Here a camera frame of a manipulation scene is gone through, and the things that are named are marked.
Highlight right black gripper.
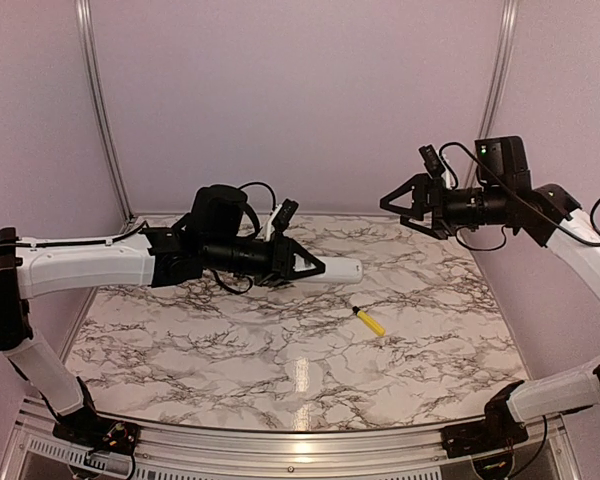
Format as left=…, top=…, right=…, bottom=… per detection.
left=380, top=172, right=512, bottom=239

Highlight white remote control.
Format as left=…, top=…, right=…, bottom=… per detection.
left=300, top=256, right=364, bottom=284

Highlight yellow handled screwdriver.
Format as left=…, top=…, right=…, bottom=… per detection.
left=352, top=306, right=386, bottom=337

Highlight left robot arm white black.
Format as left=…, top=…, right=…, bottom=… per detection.
left=0, top=184, right=327, bottom=445

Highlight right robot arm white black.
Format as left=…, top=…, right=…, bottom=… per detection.
left=379, top=136, right=600, bottom=458

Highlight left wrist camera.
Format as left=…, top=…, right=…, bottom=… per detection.
left=260, top=199, right=299, bottom=242

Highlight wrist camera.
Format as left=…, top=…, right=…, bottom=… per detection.
left=260, top=199, right=299, bottom=242
left=418, top=145, right=456, bottom=189

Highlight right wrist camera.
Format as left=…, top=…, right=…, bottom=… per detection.
left=418, top=145, right=456, bottom=189

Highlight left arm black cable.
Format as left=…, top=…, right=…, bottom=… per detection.
left=239, top=181, right=277, bottom=216

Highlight front aluminium rail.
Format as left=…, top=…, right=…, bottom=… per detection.
left=0, top=400, right=581, bottom=479

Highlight right aluminium frame post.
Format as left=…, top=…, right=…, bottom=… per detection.
left=478, top=0, right=520, bottom=138

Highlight aluminium frame post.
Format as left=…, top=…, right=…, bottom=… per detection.
left=75, top=0, right=134, bottom=222
left=478, top=0, right=520, bottom=138

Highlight left aluminium frame post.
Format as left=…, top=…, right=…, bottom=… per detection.
left=75, top=0, right=134, bottom=222

